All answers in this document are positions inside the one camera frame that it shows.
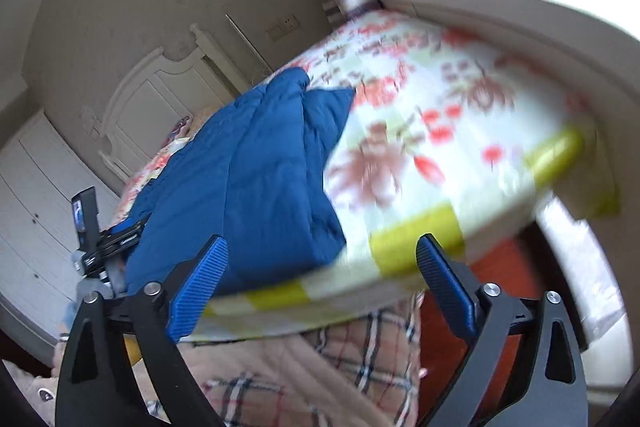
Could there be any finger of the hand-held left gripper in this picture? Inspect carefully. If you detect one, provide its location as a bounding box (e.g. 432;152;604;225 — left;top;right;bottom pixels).
111;216;152;248

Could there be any embroidered floral pillow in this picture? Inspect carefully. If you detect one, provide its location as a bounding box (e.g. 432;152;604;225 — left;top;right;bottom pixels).
167;116;193;140

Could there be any blue down jacket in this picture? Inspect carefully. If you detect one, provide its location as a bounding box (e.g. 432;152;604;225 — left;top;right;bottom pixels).
112;67;357;298

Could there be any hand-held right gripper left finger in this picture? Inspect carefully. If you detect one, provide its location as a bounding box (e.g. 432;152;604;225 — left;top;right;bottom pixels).
56;235;231;427

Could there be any paper wall notice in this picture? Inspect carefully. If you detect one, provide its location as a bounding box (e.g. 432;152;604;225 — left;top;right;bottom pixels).
80;104;101;138

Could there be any white wooden headboard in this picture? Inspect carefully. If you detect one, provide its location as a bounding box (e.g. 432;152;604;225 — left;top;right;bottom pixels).
97;23;273;182

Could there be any beige plaid clothing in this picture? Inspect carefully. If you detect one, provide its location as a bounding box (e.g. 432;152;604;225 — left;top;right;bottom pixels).
145;292;426;427

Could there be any white wardrobe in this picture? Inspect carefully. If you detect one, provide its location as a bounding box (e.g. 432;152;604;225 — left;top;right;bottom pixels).
0;109;123;368

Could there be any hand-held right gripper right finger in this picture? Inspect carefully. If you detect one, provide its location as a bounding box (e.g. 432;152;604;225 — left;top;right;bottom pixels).
415;234;587;427

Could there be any silver lamp pole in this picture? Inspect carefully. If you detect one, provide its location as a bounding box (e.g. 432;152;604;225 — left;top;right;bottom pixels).
225;14;273;72

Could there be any floral bed sheet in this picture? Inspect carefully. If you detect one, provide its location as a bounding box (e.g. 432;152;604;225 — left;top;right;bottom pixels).
122;14;618;343

